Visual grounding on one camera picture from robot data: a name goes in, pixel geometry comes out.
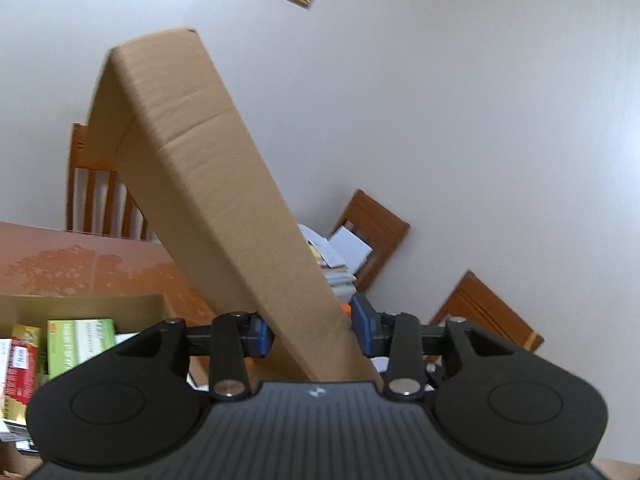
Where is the gold medicine box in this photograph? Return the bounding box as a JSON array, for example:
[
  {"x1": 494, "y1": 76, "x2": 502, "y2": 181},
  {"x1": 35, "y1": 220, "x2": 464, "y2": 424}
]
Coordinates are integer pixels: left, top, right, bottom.
[{"x1": 0, "y1": 324, "x2": 42, "y2": 423}]

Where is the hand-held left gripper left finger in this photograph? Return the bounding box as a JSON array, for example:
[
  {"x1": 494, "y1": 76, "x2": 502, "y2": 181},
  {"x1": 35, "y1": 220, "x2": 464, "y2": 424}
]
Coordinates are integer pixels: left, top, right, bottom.
[{"x1": 116, "y1": 311, "x2": 276, "y2": 402}]

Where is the cardboard box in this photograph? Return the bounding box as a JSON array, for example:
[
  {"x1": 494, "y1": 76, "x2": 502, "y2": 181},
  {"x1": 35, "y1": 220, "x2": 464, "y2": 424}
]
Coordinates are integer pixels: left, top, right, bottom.
[{"x1": 86, "y1": 26, "x2": 385, "y2": 386}]

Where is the wooden dining chair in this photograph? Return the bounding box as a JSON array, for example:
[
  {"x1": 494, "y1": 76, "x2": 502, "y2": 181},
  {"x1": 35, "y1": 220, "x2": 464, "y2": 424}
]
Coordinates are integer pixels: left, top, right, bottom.
[
  {"x1": 330, "y1": 189, "x2": 412, "y2": 295},
  {"x1": 427, "y1": 270, "x2": 546, "y2": 356},
  {"x1": 66, "y1": 122, "x2": 151, "y2": 241}
]

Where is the cardboard box base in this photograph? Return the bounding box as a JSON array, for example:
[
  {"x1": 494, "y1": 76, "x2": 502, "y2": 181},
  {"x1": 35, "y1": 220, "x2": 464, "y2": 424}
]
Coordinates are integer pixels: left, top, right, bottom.
[{"x1": 0, "y1": 294, "x2": 211, "y2": 478}]

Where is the green cartoon print box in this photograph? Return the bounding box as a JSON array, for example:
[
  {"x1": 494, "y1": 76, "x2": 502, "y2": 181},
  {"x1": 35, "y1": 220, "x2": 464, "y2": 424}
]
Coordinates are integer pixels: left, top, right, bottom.
[{"x1": 46, "y1": 318, "x2": 117, "y2": 380}]

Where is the stack of papers and books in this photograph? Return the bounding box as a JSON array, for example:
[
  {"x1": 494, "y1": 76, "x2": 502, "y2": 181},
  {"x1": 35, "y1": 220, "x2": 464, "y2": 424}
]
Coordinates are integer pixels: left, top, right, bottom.
[{"x1": 299, "y1": 223, "x2": 373, "y2": 306}]

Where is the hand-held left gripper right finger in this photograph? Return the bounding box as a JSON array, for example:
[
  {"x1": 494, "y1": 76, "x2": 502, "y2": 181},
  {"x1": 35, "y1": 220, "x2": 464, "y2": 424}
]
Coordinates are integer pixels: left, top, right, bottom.
[{"x1": 350, "y1": 294, "x2": 531, "y2": 403}]

